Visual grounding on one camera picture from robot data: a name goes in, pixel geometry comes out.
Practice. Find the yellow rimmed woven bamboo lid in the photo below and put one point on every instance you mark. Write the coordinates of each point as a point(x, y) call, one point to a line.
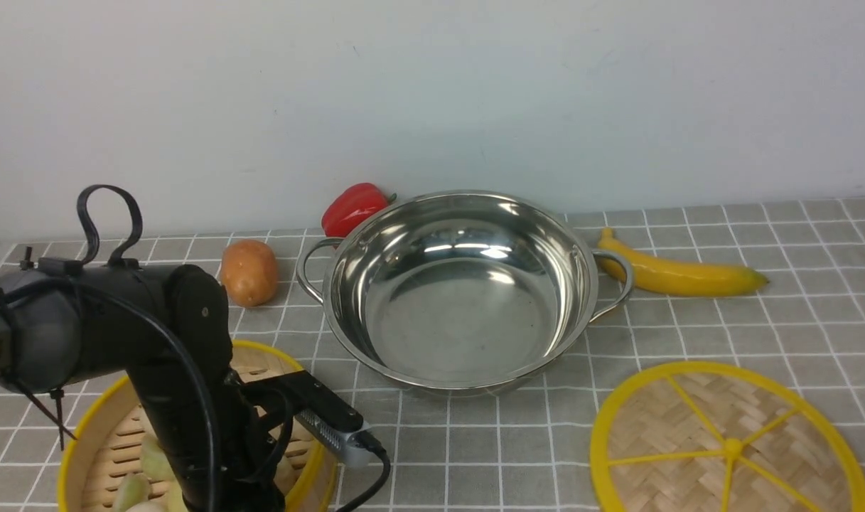
point(706, 436)

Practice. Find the yellow rimmed bamboo steamer basket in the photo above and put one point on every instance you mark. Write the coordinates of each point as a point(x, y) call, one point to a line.
point(108, 438)

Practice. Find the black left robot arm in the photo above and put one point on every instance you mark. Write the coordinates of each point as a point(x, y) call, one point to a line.
point(166, 327)

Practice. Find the stainless steel pot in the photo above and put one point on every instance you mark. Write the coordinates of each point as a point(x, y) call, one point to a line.
point(462, 293)

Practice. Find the red bell pepper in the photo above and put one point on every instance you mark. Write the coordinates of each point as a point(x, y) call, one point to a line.
point(352, 207)

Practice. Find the brown potato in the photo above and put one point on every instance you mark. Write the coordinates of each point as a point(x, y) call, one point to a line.
point(249, 273)

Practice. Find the yellow banana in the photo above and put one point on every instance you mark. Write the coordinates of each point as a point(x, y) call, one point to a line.
point(684, 277)

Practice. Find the green dumpling bottom left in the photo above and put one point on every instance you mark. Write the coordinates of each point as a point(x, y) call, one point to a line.
point(134, 490)

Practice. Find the grey checkered tablecloth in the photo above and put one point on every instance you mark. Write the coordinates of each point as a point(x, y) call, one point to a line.
point(529, 449)

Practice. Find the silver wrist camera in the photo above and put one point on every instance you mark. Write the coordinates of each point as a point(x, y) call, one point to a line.
point(342, 442)

